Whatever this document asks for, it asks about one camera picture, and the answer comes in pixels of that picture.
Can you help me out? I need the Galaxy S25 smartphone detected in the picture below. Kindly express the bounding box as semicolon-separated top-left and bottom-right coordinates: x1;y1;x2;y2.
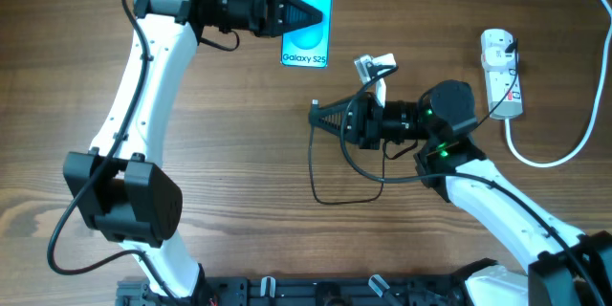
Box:
280;0;333;69

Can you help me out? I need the black USB charging cable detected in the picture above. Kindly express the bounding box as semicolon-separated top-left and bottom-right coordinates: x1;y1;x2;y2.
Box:
308;38;522;206

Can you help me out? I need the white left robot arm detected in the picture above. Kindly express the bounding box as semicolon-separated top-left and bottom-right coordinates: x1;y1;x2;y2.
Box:
63;0;323;304

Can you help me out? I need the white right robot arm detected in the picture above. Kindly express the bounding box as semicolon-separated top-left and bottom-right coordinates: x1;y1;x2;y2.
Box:
308;80;611;305

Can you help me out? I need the white charger plug adapter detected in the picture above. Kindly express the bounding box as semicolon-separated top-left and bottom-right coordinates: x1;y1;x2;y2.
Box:
481;46;517;72

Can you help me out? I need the white power strip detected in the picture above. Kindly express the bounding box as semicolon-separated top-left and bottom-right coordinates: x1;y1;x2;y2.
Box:
480;29;523;120

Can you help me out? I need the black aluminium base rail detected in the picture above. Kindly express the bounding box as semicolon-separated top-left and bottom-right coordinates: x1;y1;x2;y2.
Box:
115;275;469;306

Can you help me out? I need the white power strip cord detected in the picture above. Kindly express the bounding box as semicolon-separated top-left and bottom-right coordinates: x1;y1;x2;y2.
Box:
504;0;612;169

